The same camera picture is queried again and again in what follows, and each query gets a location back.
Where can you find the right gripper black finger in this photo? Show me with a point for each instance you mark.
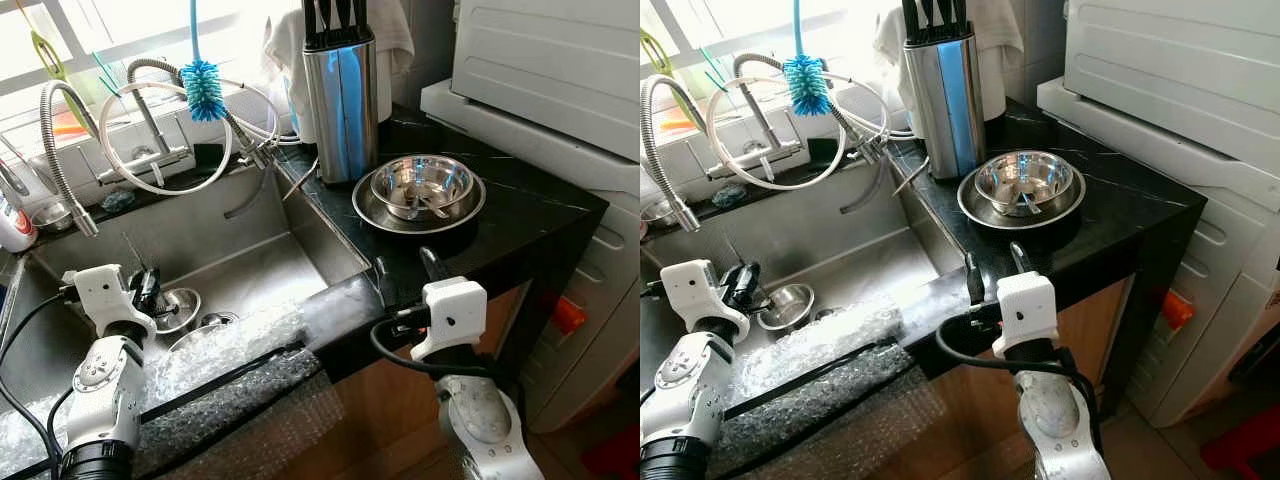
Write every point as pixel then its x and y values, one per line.
pixel 383 282
pixel 1021 258
pixel 434 265
pixel 974 278

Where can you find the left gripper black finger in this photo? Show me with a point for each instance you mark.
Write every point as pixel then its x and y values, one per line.
pixel 155 282
pixel 732 278
pixel 754 278
pixel 138 282

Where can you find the long steel utensil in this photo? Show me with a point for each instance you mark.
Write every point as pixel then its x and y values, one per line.
pixel 435 205
pixel 1030 200

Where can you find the large shallow steel bowl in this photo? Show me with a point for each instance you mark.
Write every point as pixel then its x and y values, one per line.
pixel 968 205
pixel 365 210

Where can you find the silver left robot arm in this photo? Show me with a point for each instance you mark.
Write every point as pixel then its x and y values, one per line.
pixel 690 385
pixel 100 390

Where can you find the small steel bowl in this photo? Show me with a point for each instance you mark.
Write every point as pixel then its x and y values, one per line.
pixel 788 305
pixel 180 310

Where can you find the stainless steel sink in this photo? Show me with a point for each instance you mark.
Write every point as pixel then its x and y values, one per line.
pixel 850 240
pixel 230 250

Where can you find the dark scouring pad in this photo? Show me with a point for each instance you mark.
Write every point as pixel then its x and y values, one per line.
pixel 730 196
pixel 118 201

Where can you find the clear bubble wrap sheet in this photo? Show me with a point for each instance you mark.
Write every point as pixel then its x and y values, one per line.
pixel 830 340
pixel 230 345

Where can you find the small steel cup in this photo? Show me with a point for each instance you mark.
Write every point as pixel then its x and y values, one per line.
pixel 50 218
pixel 660 212

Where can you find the grey curved spout pipe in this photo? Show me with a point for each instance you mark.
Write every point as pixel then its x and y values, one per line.
pixel 872 195
pixel 255 200

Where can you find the white soap bottle red pump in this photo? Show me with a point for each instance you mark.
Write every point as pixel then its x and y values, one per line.
pixel 15 225

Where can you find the orange plastic object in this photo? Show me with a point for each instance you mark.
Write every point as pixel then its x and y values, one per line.
pixel 568 315
pixel 1177 310

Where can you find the chrome sink faucet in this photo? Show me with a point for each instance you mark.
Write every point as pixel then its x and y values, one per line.
pixel 762 120
pixel 150 125

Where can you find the steel knife block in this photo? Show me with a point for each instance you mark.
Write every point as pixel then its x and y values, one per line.
pixel 945 105
pixel 340 110

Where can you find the blue bottle brush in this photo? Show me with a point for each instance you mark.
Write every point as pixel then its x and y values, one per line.
pixel 806 85
pixel 203 90

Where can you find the red plastic stool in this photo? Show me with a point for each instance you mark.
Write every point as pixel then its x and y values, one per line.
pixel 1245 458
pixel 615 458

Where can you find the white washing machine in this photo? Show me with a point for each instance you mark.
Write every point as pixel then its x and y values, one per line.
pixel 550 70
pixel 1170 70

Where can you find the white hanging towel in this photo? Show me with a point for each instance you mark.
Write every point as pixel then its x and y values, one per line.
pixel 1000 30
pixel 395 30

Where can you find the green plastic utensil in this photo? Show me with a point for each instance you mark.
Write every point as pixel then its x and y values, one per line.
pixel 50 60
pixel 660 60

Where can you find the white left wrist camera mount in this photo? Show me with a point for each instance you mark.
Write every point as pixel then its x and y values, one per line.
pixel 695 288
pixel 100 290

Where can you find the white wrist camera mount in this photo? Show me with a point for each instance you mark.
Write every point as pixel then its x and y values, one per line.
pixel 100 290
pixel 695 288
pixel 450 315
pixel 1025 310

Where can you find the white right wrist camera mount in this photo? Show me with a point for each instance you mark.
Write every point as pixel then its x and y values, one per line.
pixel 1025 310
pixel 450 315

